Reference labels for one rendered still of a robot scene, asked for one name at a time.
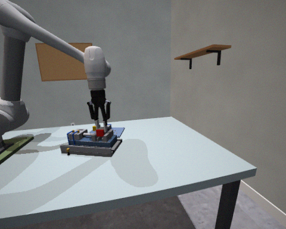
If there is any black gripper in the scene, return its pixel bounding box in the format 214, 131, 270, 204
87, 90, 111, 132

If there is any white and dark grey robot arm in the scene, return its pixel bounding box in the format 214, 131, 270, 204
0, 0, 111, 154

